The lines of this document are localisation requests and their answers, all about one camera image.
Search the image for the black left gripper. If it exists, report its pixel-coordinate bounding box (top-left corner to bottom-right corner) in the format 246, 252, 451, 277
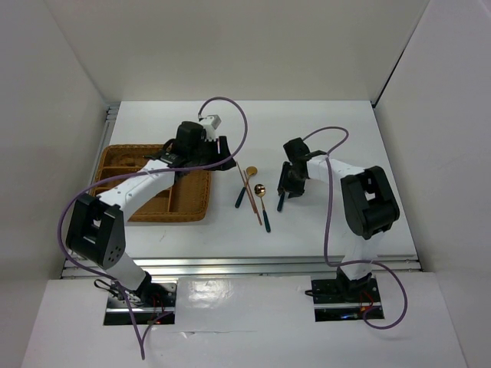
189, 136, 236, 171

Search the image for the gold spoon green handle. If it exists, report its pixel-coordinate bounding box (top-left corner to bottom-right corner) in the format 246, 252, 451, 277
254, 184, 272, 233
235, 166, 258, 213
276, 192, 285, 212

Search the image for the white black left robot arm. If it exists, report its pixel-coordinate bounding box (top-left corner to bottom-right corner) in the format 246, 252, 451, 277
66, 115, 236, 306

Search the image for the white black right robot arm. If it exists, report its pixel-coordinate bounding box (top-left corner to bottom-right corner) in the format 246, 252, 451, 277
277, 137, 400, 301

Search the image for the wicker cutlery tray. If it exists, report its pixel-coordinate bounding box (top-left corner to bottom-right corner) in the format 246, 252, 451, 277
94, 144, 212, 223

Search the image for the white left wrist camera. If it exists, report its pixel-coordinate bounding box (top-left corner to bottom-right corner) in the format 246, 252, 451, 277
198, 115, 222, 141

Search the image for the aluminium frame rail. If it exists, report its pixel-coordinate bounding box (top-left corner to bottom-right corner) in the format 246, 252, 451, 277
61, 255, 423, 278

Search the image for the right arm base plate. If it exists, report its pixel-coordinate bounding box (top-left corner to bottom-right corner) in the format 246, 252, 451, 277
304, 278, 384, 322

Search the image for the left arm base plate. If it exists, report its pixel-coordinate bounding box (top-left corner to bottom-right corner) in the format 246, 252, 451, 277
94, 279, 177, 326

